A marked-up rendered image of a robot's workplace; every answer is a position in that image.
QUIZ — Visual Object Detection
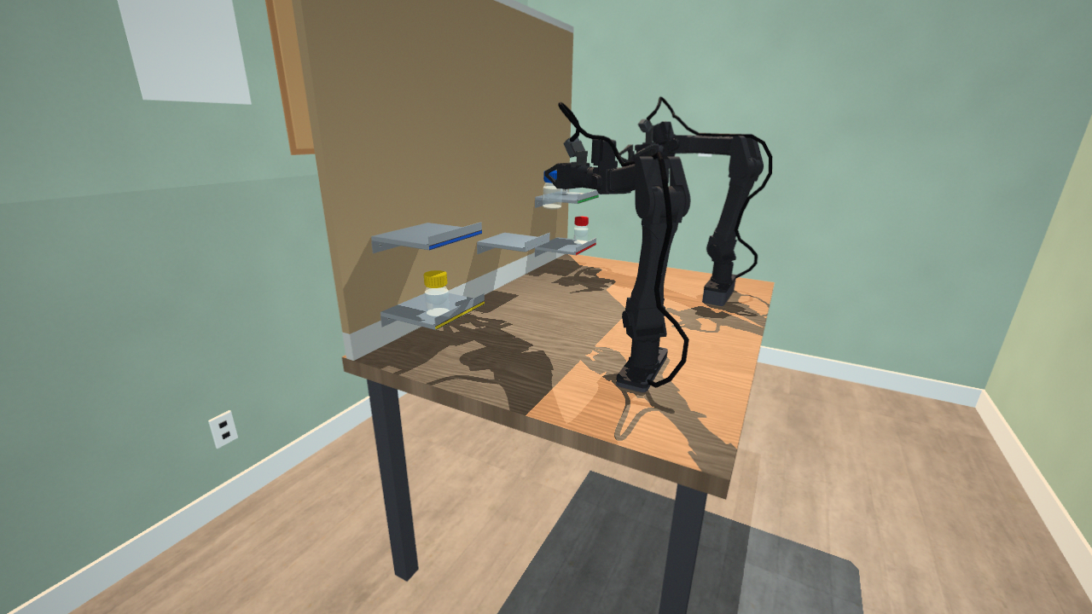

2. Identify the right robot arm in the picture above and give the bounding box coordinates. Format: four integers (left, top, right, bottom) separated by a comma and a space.
653, 121, 764, 293

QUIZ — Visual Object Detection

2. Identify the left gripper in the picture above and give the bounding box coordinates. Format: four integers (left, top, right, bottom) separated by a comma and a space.
545, 141, 591, 189

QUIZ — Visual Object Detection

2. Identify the clear glass bottle with red cap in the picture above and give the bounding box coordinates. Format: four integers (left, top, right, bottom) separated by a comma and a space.
574, 217, 589, 245

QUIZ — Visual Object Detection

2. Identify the clear bottle with yellow cap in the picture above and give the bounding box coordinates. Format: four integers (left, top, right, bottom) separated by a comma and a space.
424, 270, 450, 317

